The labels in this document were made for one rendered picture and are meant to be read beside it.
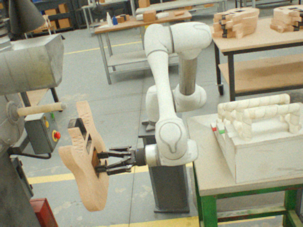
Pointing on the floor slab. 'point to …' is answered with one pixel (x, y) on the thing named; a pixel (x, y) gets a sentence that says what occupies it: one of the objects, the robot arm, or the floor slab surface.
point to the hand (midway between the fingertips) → (97, 162)
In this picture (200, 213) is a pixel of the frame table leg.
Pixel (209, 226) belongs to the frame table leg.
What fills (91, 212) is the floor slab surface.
